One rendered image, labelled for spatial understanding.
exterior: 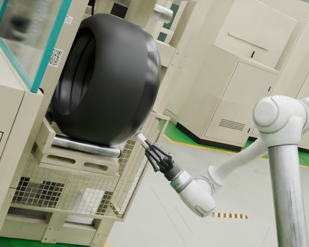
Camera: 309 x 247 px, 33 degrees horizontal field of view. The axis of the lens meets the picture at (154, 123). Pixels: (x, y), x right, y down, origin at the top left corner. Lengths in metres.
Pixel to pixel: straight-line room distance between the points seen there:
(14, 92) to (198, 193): 1.08
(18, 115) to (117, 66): 0.76
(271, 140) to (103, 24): 0.85
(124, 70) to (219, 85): 4.80
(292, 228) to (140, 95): 0.79
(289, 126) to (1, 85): 0.95
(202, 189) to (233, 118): 4.93
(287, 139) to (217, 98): 5.03
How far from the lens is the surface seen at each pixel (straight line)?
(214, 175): 2.31
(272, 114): 1.77
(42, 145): 2.17
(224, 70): 6.83
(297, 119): 1.84
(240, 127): 7.30
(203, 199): 2.21
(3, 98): 1.36
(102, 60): 2.08
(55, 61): 2.16
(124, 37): 2.14
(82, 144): 2.25
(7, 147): 1.42
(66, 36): 2.14
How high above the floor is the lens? 1.63
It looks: 14 degrees down
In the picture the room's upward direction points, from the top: 24 degrees clockwise
